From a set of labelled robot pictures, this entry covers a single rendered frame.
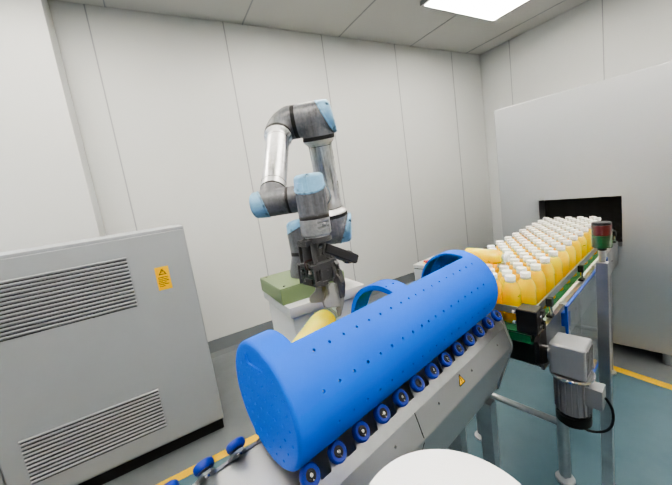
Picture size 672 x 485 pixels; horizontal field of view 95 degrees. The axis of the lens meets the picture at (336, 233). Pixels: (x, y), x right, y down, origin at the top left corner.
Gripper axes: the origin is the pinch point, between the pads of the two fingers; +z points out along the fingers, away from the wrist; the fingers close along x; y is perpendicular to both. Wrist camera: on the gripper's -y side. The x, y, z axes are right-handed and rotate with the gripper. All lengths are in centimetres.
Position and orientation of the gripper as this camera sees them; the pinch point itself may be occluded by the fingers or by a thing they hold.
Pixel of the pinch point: (334, 308)
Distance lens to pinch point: 83.8
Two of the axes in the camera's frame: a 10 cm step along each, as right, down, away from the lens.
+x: 6.5, 0.1, -7.6
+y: -7.5, 2.0, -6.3
